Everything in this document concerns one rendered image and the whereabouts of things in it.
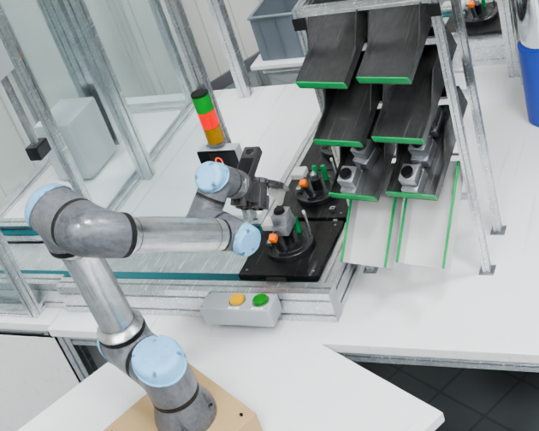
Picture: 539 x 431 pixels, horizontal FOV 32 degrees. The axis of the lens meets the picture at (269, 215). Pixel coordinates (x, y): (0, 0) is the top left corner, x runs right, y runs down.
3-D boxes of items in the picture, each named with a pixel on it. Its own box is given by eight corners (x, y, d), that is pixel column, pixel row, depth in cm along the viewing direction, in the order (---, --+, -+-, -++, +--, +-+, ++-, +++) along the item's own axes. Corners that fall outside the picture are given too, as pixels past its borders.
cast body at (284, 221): (288, 236, 258) (281, 215, 254) (274, 236, 260) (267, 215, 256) (299, 217, 264) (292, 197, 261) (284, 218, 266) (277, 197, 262)
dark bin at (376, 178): (378, 202, 232) (366, 187, 227) (332, 197, 240) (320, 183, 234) (410, 106, 242) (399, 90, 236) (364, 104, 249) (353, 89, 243)
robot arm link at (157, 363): (169, 418, 215) (149, 380, 207) (136, 392, 224) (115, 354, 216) (208, 384, 220) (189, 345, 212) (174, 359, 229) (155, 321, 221)
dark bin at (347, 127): (364, 148, 224) (351, 131, 218) (316, 145, 231) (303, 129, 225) (397, 50, 233) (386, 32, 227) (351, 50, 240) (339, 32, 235)
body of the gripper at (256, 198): (245, 210, 248) (222, 204, 237) (245, 178, 249) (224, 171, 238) (270, 210, 245) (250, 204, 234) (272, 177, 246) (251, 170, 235)
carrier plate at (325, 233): (319, 281, 252) (317, 275, 251) (239, 280, 263) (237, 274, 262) (345, 226, 269) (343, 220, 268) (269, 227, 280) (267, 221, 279)
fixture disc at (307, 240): (306, 263, 257) (305, 257, 256) (260, 262, 263) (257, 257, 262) (322, 231, 267) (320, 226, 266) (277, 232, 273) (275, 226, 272)
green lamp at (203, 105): (210, 114, 258) (204, 98, 255) (193, 115, 260) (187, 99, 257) (216, 104, 261) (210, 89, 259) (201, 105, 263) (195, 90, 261)
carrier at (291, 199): (346, 222, 270) (336, 187, 264) (271, 223, 281) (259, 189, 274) (369, 174, 288) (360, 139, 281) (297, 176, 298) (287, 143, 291)
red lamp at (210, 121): (215, 129, 260) (210, 114, 258) (199, 130, 263) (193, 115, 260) (222, 120, 264) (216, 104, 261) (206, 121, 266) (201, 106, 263)
